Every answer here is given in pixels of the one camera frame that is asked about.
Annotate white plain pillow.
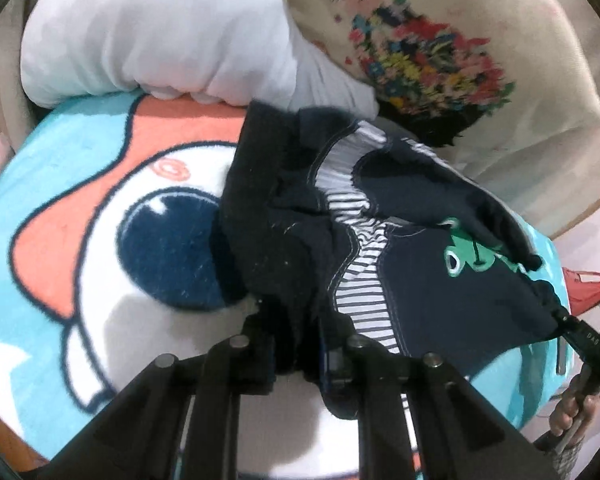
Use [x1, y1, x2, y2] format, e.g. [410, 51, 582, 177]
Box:
[20, 0, 378, 118]

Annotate right hand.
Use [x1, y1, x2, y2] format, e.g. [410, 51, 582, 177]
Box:
[548, 377, 600, 446]

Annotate navy striped frog pants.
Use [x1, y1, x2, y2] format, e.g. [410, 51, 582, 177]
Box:
[214, 100, 571, 421]

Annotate cartoon face fleece blanket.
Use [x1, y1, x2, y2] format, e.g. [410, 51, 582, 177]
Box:
[0, 90, 577, 480]

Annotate cream floral print pillow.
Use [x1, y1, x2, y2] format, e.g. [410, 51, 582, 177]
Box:
[288, 0, 600, 165]

